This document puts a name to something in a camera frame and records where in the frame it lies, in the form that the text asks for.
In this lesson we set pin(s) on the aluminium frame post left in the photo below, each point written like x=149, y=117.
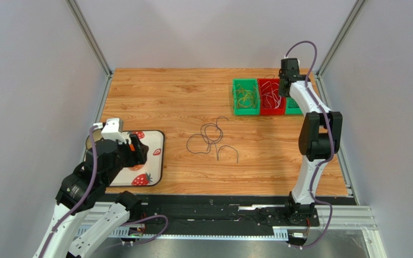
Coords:
x=88, y=34

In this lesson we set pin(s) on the green storage bin right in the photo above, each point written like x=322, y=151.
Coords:
x=292, y=108

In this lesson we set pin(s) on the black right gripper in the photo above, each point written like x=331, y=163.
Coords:
x=284, y=87

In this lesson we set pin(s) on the aluminium frame post right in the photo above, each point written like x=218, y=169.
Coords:
x=343, y=32

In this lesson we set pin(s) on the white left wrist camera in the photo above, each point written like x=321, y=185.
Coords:
x=112, y=129

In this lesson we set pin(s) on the aluminium frame post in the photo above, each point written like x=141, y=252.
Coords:
x=343, y=32
x=88, y=34

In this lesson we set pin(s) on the green storage bin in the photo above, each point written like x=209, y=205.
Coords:
x=292, y=108
x=246, y=99

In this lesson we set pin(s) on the green storage bin left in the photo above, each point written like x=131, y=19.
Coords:
x=246, y=99

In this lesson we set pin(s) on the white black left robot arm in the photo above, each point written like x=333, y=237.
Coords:
x=79, y=192

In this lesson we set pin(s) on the orange transparent cup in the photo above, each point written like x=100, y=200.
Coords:
x=136, y=167

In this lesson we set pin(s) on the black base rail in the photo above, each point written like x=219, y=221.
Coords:
x=216, y=215

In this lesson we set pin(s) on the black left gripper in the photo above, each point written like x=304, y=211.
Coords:
x=141, y=151

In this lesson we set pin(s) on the clear glass bowl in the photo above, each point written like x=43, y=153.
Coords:
x=89, y=141

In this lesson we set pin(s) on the red storage bin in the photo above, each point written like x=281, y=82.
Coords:
x=271, y=103

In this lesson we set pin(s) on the white strawberry print tray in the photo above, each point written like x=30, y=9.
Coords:
x=149, y=175

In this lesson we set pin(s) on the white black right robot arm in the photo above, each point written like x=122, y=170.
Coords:
x=318, y=142

